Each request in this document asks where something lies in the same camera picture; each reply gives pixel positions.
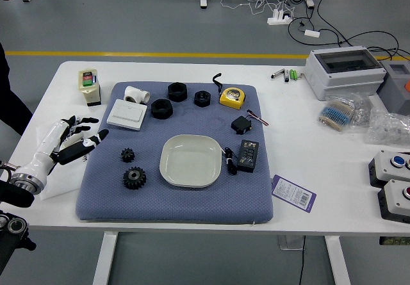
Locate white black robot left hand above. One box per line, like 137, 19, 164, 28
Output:
14, 115, 110, 188

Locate small black gear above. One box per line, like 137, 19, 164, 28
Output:
120, 147, 136, 163

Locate large black gear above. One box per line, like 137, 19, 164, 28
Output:
122, 166, 147, 190

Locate large black hex nut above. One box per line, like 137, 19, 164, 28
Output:
151, 98, 174, 120
167, 82, 188, 102

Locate small black hex nut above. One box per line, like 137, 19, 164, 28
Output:
193, 90, 211, 108

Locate blue push button box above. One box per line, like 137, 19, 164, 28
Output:
367, 149, 410, 190

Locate red push button box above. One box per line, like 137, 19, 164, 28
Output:
377, 179, 410, 224

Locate grey box with orange button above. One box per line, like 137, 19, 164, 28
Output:
376, 60, 410, 117

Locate dark box under table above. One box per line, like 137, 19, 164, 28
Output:
379, 236, 410, 247

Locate person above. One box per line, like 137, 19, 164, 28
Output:
0, 41, 35, 136

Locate white pipe tee fitting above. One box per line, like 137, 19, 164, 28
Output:
123, 85, 151, 105

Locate white table leg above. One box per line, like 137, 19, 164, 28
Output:
92, 232, 119, 285
324, 235, 352, 285

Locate white square plate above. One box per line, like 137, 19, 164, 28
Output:
159, 134, 222, 189

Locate blue-grey cushion mat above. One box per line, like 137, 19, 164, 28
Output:
75, 81, 275, 225

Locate yellow tape measure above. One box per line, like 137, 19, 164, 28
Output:
211, 72, 246, 110

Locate black digital display module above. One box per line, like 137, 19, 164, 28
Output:
236, 139, 259, 174

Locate purple label card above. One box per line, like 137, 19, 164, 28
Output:
271, 174, 318, 214

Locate white power strip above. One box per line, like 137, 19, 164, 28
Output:
267, 8, 294, 26

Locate bag of blue resistors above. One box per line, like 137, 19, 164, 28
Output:
315, 92, 358, 134

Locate clear bag of small parts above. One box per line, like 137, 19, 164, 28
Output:
348, 92, 374, 134

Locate bubble wrap bag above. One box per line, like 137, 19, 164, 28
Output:
363, 105, 410, 147

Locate cream switch box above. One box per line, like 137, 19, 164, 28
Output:
78, 69, 102, 108

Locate white wall switch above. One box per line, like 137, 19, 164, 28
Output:
106, 99, 149, 133

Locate black tied cable bundle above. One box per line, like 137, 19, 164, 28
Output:
223, 147, 238, 175

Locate black servo motor with wires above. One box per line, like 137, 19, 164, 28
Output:
231, 109, 269, 136

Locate grey bracket under table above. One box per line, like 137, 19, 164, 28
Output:
277, 234, 305, 251

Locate black hanging cable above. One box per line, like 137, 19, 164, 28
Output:
297, 235, 307, 285

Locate grey enclosure with clear lid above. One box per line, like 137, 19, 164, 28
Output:
303, 45, 387, 101

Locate black floor cables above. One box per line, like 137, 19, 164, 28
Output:
287, 0, 410, 58

